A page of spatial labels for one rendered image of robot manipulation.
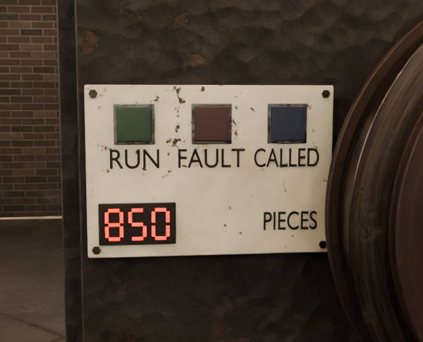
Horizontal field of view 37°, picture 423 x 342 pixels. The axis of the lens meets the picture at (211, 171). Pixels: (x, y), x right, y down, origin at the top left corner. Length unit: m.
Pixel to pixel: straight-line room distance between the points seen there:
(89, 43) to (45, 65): 6.03
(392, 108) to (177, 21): 0.25
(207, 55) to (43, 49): 6.06
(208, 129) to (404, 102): 0.20
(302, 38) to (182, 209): 0.22
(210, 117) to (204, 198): 0.09
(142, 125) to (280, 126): 0.14
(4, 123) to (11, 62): 0.62
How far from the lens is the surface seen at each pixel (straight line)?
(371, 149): 0.55
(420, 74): 0.57
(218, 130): 0.65
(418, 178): 0.55
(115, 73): 0.67
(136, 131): 0.65
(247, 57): 0.68
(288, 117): 0.66
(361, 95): 0.62
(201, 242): 0.67
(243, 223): 0.67
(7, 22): 6.80
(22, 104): 6.73
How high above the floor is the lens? 1.22
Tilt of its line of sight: 6 degrees down
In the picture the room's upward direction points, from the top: straight up
